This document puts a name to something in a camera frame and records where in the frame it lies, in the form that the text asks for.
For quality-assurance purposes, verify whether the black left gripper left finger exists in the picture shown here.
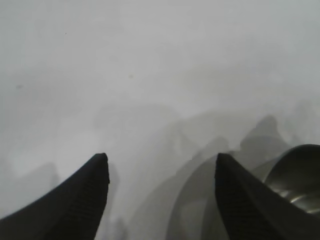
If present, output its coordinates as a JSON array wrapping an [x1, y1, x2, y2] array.
[[0, 152, 110, 240]]

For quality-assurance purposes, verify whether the stainless steel mixing bowl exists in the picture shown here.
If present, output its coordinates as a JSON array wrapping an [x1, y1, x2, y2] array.
[[263, 144, 320, 222]]

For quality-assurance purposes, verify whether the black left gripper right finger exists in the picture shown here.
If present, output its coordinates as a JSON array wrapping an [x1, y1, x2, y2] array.
[[215, 152, 320, 240]]

